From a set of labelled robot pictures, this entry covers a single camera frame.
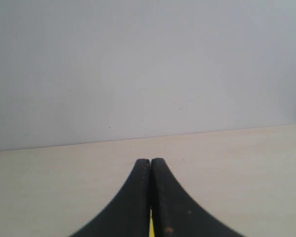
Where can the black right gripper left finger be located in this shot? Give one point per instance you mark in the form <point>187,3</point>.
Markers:
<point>128,213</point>

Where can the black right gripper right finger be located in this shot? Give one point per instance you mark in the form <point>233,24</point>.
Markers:
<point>175,213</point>

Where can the yellow foam cube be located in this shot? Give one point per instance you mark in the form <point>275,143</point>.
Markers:
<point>151,227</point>

